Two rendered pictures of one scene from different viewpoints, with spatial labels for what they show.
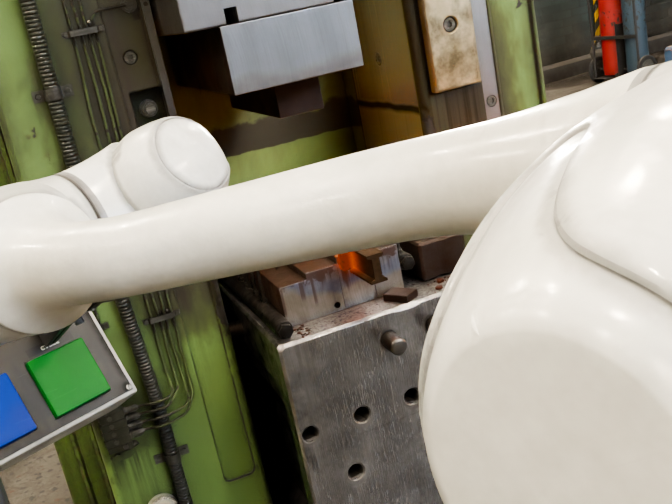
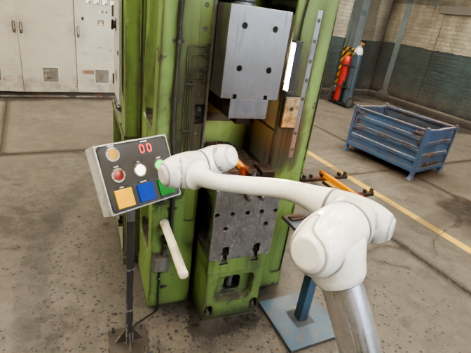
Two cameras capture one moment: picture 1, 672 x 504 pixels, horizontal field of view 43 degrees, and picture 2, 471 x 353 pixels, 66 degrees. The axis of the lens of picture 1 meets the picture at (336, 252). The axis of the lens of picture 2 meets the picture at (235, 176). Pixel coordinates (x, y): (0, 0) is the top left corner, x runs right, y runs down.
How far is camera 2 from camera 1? 0.63 m
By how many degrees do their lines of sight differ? 10
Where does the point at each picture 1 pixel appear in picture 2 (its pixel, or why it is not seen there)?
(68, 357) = not seen: hidden behind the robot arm
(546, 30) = not seen: hidden behind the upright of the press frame
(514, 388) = (303, 244)
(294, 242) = (258, 192)
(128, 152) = (219, 152)
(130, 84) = (196, 101)
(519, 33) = (310, 115)
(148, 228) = (230, 181)
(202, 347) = not seen: hidden behind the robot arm
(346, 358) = (233, 198)
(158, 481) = (165, 215)
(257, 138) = (219, 117)
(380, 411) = (237, 214)
